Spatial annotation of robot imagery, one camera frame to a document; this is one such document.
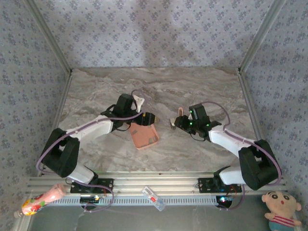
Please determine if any aluminium table edge rail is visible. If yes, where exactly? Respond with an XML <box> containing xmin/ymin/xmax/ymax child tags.
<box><xmin>237</xmin><ymin>71</ymin><xmax>276</xmax><ymax>175</ymax></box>

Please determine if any aluminium frame post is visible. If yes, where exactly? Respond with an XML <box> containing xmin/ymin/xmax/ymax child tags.
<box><xmin>23</xmin><ymin>0</ymin><xmax>73</xmax><ymax>73</ymax></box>
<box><xmin>238</xmin><ymin>0</ymin><xmax>287</xmax><ymax>73</ymax></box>

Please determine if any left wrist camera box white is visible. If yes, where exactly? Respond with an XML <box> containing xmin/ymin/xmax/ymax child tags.
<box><xmin>132</xmin><ymin>94</ymin><xmax>146</xmax><ymax>113</ymax></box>

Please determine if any wide aluminium base rail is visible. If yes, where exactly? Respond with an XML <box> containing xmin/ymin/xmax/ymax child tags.
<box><xmin>26</xmin><ymin>171</ymin><xmax>287</xmax><ymax>196</ymax></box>

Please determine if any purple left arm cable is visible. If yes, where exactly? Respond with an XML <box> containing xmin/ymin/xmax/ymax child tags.
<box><xmin>35</xmin><ymin>89</ymin><xmax>145</xmax><ymax>213</ymax></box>

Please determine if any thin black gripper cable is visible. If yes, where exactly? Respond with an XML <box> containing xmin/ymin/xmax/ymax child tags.
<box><xmin>191</xmin><ymin>132</ymin><xmax>208</xmax><ymax>143</ymax></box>
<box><xmin>116</xmin><ymin>122</ymin><xmax>132</xmax><ymax>133</ymax></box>

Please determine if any pink printed plastic bottle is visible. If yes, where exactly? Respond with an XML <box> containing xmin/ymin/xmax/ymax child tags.
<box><xmin>13</xmin><ymin>183</ymin><xmax>67</xmax><ymax>218</ymax></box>

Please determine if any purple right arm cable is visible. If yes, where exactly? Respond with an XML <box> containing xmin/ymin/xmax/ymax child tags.
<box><xmin>199</xmin><ymin>101</ymin><xmax>282</xmax><ymax>211</ymax></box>

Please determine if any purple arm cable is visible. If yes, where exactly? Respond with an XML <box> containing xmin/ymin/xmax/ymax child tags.
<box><xmin>35</xmin><ymin>89</ymin><xmax>145</xmax><ymax>213</ymax></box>
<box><xmin>199</xmin><ymin>101</ymin><xmax>282</xmax><ymax>211</ymax></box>

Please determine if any clear plastic adapter case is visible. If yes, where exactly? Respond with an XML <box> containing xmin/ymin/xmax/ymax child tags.
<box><xmin>141</xmin><ymin>185</ymin><xmax>167</xmax><ymax>212</ymax></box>

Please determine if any cartoon boy plush doll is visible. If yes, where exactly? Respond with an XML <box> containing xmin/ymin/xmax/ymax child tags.
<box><xmin>261</xmin><ymin>190</ymin><xmax>303</xmax><ymax>231</ymax></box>

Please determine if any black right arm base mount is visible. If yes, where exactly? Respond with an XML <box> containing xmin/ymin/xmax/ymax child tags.
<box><xmin>197</xmin><ymin>177</ymin><xmax>243</xmax><ymax>193</ymax></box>

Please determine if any thin black left gripper cable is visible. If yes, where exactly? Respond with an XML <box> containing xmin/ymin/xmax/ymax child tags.
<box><xmin>116</xmin><ymin>122</ymin><xmax>132</xmax><ymax>133</ymax></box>

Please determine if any small circuit board with LEDs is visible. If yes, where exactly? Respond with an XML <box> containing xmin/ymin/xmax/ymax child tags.
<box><xmin>216</xmin><ymin>195</ymin><xmax>233</xmax><ymax>208</ymax></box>
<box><xmin>79</xmin><ymin>195</ymin><xmax>100</xmax><ymax>204</ymax></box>

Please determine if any pink plastic tray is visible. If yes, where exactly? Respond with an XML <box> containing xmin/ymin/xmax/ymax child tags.
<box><xmin>128</xmin><ymin>122</ymin><xmax>160</xmax><ymax>151</ymax></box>

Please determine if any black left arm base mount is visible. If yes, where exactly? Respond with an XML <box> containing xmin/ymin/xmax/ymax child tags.
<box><xmin>69</xmin><ymin>178</ymin><xmax>115</xmax><ymax>194</ymax></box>

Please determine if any grey slotted cable duct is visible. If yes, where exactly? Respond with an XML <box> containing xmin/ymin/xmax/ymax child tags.
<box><xmin>51</xmin><ymin>194</ymin><xmax>218</xmax><ymax>207</ymax></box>

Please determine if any thin black right gripper cable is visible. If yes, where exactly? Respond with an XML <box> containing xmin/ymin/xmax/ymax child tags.
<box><xmin>191</xmin><ymin>132</ymin><xmax>208</xmax><ymax>143</ymax></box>

